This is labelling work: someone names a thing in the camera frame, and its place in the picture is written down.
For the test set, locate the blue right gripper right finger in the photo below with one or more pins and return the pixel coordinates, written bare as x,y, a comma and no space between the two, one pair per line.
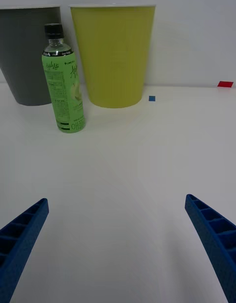
216,239

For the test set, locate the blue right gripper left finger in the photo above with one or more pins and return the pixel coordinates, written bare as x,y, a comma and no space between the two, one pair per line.
22,239

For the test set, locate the green label plastic bottle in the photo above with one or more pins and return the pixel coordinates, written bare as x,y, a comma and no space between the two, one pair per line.
64,91

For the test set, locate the grey plastic waste bin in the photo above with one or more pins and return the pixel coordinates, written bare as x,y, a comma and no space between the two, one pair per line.
22,62

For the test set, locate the yellow-green plastic waste bin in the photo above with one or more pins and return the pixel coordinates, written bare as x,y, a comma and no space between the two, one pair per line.
113,62

